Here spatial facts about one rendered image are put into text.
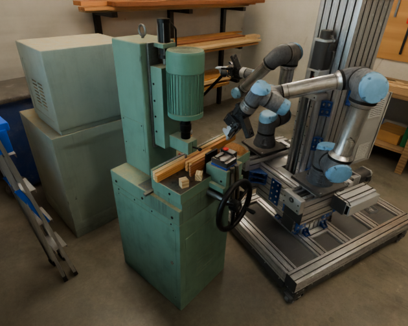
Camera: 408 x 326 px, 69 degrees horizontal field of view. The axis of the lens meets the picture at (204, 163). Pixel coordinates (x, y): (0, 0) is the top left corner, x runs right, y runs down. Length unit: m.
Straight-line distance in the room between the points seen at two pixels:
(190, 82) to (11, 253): 1.94
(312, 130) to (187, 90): 0.83
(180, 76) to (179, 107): 0.14
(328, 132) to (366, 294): 1.15
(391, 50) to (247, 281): 3.19
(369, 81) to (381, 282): 1.57
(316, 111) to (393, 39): 2.60
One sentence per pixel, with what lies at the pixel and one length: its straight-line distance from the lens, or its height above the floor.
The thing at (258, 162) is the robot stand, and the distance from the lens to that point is 2.05.
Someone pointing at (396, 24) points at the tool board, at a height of 1.42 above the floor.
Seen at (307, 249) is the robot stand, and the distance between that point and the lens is 2.25.
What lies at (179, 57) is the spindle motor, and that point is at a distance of 1.33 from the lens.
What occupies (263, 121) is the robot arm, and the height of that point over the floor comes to 1.01.
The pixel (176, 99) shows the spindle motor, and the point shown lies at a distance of 1.39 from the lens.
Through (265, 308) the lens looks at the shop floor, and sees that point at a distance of 2.14.
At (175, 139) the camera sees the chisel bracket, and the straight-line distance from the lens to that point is 1.55.
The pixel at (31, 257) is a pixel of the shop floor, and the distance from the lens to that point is 2.62.
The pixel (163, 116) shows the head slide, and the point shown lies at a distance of 1.51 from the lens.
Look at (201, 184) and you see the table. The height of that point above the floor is 0.89.
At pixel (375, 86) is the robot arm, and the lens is 1.43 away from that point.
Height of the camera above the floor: 1.76
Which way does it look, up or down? 31 degrees down
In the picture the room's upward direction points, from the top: 2 degrees clockwise
